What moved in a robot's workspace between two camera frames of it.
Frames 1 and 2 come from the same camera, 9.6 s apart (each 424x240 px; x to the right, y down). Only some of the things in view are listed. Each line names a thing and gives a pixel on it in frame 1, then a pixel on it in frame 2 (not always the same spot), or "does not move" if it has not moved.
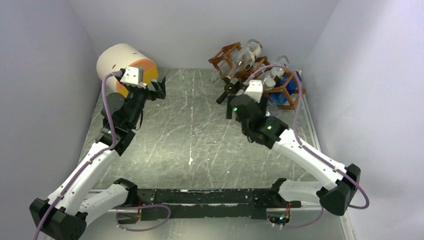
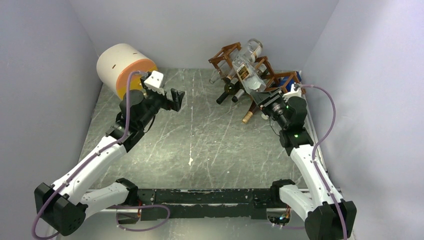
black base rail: [247, 204] does not move
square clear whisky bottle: [276, 72] → [253, 81]
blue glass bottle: [280, 98] does not move
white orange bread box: [112, 58] does not move
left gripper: [159, 87] → [177, 98]
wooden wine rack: [284, 86] does not move
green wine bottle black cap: [230, 88] does not move
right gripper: [230, 105] → [265, 106]
